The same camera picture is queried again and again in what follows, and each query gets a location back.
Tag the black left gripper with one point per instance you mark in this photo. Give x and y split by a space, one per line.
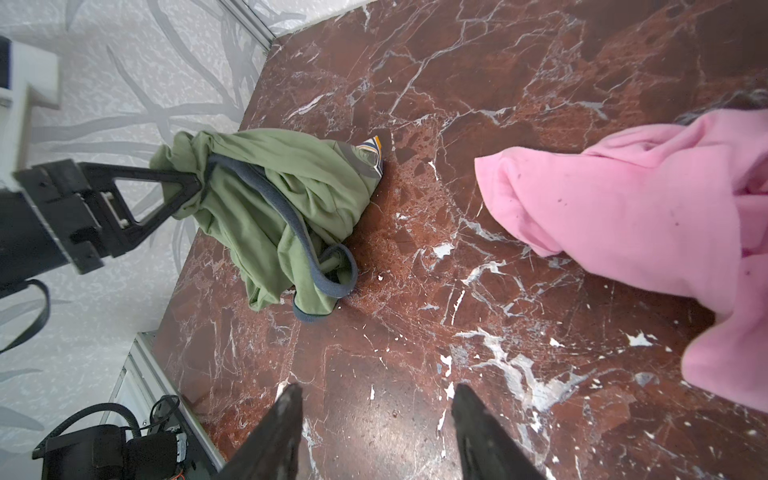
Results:
68 213

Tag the green t-shirt with print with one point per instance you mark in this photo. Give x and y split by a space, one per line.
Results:
283 203

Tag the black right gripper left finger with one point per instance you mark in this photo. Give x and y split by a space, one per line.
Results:
271 451

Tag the light pink cloth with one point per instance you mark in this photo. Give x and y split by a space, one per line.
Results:
679 210

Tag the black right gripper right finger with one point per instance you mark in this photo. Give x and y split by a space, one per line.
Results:
485 449

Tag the aluminium frame corner post left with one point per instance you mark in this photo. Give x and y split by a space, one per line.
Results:
251 22

